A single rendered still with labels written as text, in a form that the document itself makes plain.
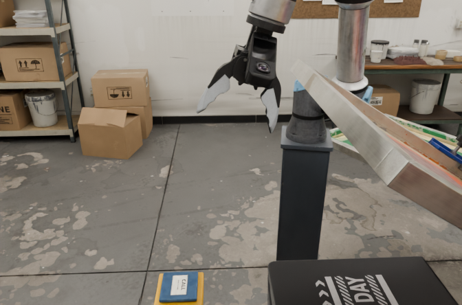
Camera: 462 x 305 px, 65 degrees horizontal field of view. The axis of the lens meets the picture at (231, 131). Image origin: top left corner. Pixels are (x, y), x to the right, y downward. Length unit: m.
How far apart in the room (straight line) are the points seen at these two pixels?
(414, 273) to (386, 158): 0.81
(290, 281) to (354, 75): 0.65
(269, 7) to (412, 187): 0.36
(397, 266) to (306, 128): 0.52
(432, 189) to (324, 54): 4.29
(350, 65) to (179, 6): 3.45
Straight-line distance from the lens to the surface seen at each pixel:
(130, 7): 4.56
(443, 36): 5.30
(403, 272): 1.26
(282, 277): 1.15
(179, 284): 1.10
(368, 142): 0.53
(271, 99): 0.68
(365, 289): 1.17
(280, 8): 0.64
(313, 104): 1.30
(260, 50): 0.63
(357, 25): 1.15
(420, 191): 0.49
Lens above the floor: 1.75
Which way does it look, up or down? 23 degrees down
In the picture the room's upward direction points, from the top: straight up
